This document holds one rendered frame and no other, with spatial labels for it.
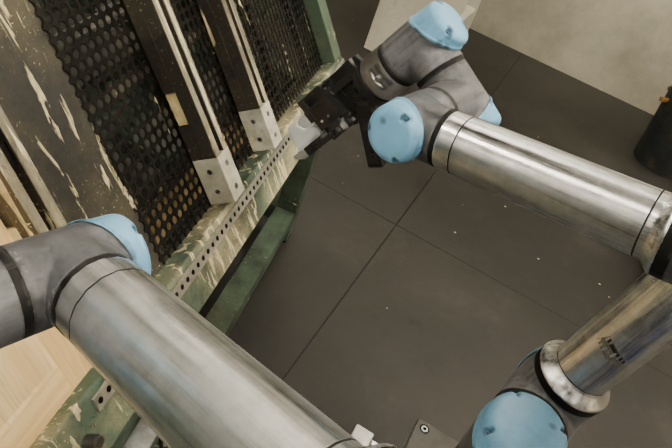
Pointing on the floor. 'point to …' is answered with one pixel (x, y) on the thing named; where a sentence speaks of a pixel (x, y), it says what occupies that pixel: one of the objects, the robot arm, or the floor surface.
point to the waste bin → (658, 140)
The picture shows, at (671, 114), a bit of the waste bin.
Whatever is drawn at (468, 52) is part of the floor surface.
